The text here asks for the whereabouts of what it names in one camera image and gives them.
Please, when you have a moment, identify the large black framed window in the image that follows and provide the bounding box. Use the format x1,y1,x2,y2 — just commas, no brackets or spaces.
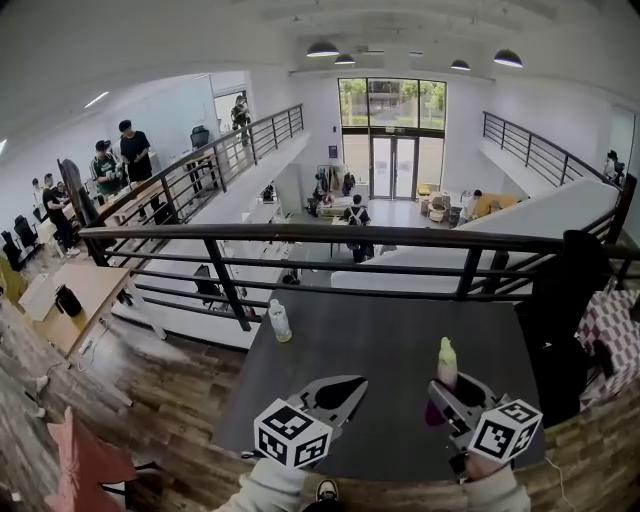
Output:
338,78,448,132

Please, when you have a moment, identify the white cable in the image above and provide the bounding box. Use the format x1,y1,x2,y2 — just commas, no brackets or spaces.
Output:
545,455,570,502

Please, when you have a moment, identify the purple eggplant with green stem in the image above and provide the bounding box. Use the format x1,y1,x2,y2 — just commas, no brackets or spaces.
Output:
424,337,459,428

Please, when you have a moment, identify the white flat box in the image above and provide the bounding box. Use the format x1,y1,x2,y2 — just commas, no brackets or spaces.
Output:
18,273,66,321

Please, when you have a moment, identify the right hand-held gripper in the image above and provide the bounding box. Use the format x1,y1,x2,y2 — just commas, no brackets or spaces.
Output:
428,372,544,477

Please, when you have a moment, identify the clothes rack with garments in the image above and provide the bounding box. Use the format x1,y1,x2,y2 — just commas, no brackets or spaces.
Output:
313,164,356,194

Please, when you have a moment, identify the black metal railing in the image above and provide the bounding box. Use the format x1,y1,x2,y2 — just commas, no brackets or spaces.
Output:
57,103,305,226
78,223,640,334
482,110,639,236

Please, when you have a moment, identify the light wooden desk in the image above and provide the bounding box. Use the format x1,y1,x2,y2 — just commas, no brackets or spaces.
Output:
17,262,166,359

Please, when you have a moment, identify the checkered cloth covered table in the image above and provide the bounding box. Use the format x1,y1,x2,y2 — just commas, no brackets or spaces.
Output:
574,289,640,406

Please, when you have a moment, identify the long wooden workbench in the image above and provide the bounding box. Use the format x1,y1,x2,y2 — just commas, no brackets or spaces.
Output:
97,154,216,226

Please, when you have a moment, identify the pink cloth draped chair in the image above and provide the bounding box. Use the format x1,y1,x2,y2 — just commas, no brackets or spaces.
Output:
44,407,161,512

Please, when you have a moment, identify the person's right forearm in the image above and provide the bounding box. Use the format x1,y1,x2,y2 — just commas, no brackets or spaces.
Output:
462,452,532,512

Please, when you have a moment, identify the dark jug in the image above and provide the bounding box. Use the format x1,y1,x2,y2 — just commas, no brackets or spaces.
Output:
54,283,84,318

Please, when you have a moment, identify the glass entrance double door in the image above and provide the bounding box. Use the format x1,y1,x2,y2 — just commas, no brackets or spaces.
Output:
370,135,419,200

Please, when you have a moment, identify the dark grey table top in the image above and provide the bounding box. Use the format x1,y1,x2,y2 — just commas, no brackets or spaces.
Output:
212,288,549,484

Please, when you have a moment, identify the person's left forearm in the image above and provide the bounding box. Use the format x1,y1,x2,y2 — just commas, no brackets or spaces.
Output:
214,457,314,512

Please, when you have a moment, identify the clear plastic drink bottle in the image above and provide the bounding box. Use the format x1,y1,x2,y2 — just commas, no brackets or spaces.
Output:
268,298,293,344

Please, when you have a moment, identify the yellow sofa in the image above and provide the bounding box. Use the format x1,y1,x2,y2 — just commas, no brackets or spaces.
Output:
472,193,521,219

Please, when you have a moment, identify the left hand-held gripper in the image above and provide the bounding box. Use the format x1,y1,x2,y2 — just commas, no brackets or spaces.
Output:
253,374,370,470

